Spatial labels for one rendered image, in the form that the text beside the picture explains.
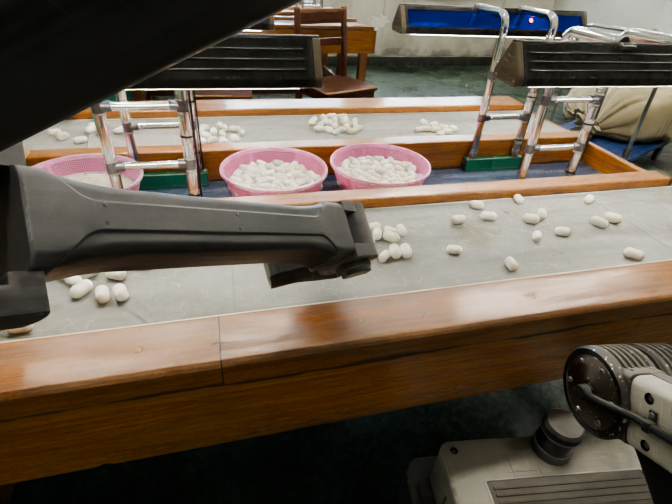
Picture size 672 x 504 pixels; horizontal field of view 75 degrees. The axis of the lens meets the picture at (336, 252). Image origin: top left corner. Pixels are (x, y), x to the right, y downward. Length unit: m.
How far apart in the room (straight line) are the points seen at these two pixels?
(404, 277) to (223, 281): 0.32
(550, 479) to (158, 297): 0.75
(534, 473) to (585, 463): 0.11
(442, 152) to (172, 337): 1.02
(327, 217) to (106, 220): 0.23
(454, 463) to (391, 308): 0.33
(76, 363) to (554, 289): 0.74
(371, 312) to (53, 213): 0.50
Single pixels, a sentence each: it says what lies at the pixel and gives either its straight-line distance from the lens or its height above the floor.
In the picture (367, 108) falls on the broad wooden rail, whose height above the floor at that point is 0.76.
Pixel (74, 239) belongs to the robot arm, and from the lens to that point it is 0.29.
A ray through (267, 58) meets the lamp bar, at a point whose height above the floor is 1.08.
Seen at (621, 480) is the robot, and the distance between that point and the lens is 1.02.
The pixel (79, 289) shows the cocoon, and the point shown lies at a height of 0.76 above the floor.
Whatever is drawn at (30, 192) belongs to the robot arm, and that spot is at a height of 1.10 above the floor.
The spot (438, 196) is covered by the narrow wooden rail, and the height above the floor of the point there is 0.76.
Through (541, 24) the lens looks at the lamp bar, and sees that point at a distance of 1.61.
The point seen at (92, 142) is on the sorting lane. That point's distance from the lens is 1.44.
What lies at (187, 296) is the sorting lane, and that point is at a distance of 0.77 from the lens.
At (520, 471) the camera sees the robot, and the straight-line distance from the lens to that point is 0.94.
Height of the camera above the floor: 1.22
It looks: 34 degrees down
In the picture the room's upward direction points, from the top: 4 degrees clockwise
